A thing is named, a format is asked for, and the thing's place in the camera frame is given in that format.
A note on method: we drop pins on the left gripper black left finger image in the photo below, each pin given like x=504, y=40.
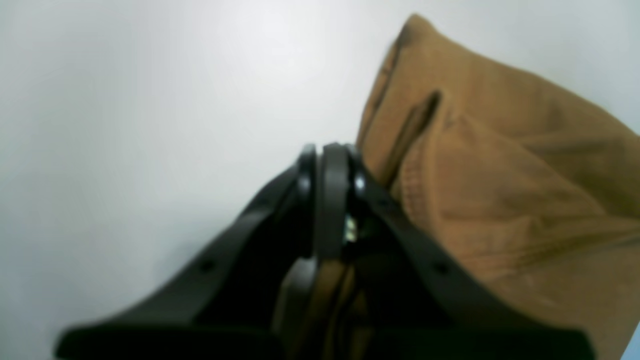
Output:
x=220, y=305

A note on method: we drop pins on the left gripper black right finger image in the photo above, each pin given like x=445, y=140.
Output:
x=411, y=300

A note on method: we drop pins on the brown T-shirt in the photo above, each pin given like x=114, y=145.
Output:
x=533, y=190

